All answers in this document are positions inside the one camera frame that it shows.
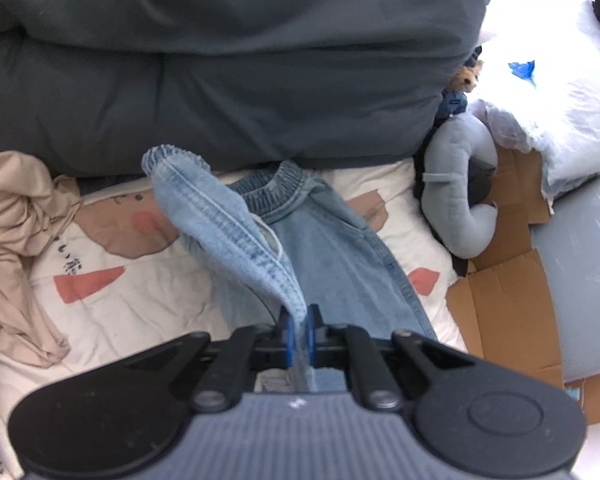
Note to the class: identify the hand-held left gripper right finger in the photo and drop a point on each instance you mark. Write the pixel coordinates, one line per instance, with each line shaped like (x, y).
(310, 340)

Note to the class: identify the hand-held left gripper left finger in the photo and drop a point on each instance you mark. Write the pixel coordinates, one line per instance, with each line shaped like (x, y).
(291, 345)

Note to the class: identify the light blue denim pants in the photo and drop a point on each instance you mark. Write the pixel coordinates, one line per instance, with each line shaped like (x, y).
(330, 260)

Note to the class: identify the bear printed cream bedsheet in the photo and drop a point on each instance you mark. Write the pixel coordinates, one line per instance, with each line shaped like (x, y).
(130, 305)

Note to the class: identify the brown cardboard sheet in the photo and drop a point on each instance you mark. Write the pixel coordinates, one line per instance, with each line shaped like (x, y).
(505, 300)

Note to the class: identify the grey plush toy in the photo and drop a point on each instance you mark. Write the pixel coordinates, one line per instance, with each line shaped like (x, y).
(450, 170)

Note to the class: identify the dark grey duvet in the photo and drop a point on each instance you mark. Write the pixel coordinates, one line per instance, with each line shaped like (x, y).
(205, 60)

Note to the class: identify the crumpled beige garment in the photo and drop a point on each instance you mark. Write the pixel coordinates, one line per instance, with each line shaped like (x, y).
(10, 240)

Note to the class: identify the orange patterned toy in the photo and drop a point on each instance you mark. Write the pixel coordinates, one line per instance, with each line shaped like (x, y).
(467, 77)

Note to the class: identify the white plastic bag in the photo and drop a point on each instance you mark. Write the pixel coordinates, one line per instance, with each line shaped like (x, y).
(555, 110)

